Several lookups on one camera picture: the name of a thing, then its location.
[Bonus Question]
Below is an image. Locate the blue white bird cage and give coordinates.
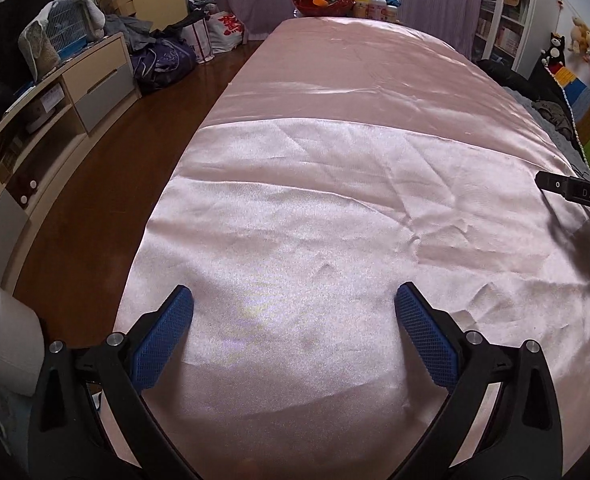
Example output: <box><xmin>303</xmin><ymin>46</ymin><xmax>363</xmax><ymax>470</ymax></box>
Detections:
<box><xmin>45</xmin><ymin>0</ymin><xmax>88</xmax><ymax>58</ymax></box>

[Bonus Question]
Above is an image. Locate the beige grey television cabinet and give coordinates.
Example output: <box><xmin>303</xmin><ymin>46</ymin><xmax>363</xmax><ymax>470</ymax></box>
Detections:
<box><xmin>0</xmin><ymin>31</ymin><xmax>143</xmax><ymax>296</ymax></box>

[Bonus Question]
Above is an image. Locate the pink satin tablecloth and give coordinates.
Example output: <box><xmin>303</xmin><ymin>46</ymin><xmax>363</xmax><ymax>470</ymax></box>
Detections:
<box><xmin>98</xmin><ymin>16</ymin><xmax>590</xmax><ymax>480</ymax></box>

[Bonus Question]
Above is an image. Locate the purple curtain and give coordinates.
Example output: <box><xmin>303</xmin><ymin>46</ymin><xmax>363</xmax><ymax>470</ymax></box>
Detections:
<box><xmin>185</xmin><ymin>0</ymin><xmax>486</xmax><ymax>61</ymax></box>

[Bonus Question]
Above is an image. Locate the white round bin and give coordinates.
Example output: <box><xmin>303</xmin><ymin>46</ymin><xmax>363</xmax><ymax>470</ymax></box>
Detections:
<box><xmin>0</xmin><ymin>277</ymin><xmax>46</xmax><ymax>397</ymax></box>

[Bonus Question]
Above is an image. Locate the black pillow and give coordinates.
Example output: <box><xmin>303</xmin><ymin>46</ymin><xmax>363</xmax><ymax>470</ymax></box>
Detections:
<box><xmin>477</xmin><ymin>59</ymin><xmax>530</xmax><ymax>91</ymax></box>

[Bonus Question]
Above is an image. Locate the purple bag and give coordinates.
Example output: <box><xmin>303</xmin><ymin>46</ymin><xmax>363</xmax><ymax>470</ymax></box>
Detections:
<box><xmin>130</xmin><ymin>37</ymin><xmax>198</xmax><ymax>95</ymax></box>

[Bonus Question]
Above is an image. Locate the black cat plush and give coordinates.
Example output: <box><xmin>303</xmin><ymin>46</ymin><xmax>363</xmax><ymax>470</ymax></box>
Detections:
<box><xmin>542</xmin><ymin>32</ymin><xmax>568</xmax><ymax>68</ymax></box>

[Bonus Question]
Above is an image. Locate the white woven bag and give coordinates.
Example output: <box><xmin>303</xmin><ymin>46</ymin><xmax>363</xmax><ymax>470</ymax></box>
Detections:
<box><xmin>180</xmin><ymin>15</ymin><xmax>216</xmax><ymax>65</ymax></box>

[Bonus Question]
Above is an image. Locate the grey clothes pile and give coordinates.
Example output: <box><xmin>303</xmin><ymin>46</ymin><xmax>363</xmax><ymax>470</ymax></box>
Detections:
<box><xmin>102</xmin><ymin>12</ymin><xmax>156</xmax><ymax>53</ymax></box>

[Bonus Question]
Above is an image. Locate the white glass door bookcase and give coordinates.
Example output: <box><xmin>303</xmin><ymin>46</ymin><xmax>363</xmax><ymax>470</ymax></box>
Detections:
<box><xmin>472</xmin><ymin>0</ymin><xmax>566</xmax><ymax>73</ymax></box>

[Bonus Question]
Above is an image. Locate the white red printed bag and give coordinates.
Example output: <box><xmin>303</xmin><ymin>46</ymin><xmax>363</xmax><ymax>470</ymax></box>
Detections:
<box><xmin>207</xmin><ymin>10</ymin><xmax>248</xmax><ymax>55</ymax></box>

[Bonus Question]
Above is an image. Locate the black television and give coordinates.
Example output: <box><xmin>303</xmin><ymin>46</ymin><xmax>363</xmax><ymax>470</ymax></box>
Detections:
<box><xmin>0</xmin><ymin>0</ymin><xmax>83</xmax><ymax>111</ymax></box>

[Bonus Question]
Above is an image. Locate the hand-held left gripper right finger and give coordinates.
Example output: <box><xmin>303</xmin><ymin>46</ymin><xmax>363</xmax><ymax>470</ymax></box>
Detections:
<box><xmin>394</xmin><ymin>281</ymin><xmax>566</xmax><ymax>480</ymax></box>

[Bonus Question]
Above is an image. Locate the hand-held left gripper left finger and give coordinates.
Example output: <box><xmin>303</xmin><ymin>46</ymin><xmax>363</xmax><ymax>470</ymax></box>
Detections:
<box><xmin>28</xmin><ymin>285</ymin><xmax>198</xmax><ymax>480</ymax></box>

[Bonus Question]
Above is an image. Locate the brown grey garment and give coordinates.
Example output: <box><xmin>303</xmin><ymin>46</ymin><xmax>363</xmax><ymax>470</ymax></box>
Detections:
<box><xmin>532</xmin><ymin>100</ymin><xmax>576</xmax><ymax>138</ymax></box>

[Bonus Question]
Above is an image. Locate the pet cage with towel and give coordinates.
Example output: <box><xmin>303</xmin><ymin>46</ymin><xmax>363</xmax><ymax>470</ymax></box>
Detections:
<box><xmin>18</xmin><ymin>0</ymin><xmax>107</xmax><ymax>83</ymax></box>

